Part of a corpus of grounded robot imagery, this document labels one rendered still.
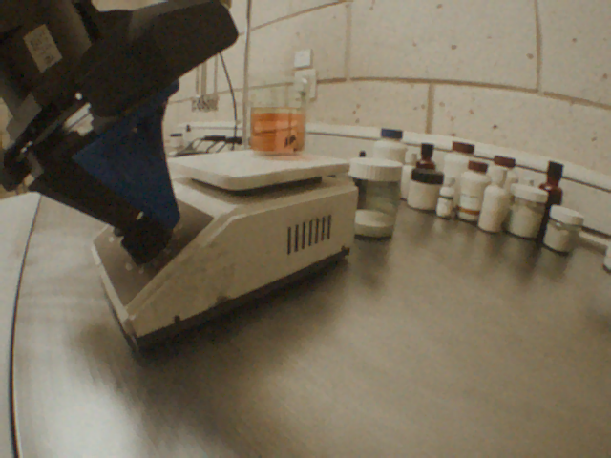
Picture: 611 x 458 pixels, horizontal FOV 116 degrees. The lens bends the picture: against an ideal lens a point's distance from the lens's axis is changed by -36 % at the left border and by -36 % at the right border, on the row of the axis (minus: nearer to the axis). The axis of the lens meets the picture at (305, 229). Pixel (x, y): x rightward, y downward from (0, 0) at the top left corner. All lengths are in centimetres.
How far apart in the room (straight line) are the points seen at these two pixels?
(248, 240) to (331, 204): 8
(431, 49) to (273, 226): 56
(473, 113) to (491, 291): 42
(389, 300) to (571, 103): 50
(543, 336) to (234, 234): 22
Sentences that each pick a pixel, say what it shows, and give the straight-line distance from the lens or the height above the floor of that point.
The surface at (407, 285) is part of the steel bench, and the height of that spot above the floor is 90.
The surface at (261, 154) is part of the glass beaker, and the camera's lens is 24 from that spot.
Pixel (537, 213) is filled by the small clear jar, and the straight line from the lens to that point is 45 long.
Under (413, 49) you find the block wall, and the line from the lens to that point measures 70.
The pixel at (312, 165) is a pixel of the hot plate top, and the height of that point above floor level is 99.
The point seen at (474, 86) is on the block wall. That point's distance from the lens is 64.
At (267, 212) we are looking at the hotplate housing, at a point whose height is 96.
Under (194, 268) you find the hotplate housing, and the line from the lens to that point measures 17.
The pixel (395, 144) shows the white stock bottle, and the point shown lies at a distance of 53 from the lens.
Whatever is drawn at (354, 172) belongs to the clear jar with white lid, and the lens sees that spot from 32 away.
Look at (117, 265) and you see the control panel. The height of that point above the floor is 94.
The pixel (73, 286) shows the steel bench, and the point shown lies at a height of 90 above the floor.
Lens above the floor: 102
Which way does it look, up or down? 21 degrees down
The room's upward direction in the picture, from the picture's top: 2 degrees clockwise
